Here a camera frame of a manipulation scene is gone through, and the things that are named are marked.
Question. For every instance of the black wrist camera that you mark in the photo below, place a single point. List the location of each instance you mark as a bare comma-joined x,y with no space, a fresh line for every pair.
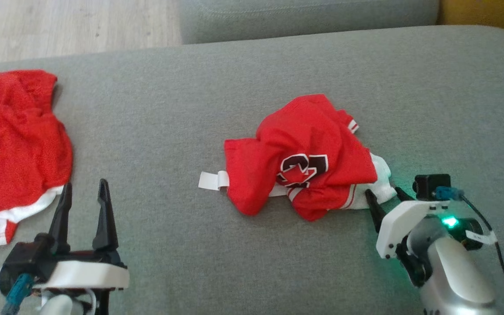
427,186
20,262

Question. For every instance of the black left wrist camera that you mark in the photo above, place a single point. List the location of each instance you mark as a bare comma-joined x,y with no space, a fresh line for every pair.
20,262

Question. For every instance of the red Bulls basketball jersey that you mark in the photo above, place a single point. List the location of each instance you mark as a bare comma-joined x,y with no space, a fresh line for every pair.
313,131

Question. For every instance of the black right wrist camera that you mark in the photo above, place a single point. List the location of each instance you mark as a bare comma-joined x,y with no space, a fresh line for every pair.
427,186

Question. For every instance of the yellow sofa backrest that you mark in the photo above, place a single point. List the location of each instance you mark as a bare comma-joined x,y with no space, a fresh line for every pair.
488,13

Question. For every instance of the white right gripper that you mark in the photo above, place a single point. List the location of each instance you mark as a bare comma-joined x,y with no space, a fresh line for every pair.
396,232

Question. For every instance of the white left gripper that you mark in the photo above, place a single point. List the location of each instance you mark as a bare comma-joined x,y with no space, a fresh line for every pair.
85,273

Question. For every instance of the large grey sofa seat cushion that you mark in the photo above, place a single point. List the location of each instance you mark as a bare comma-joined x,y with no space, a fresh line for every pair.
182,109

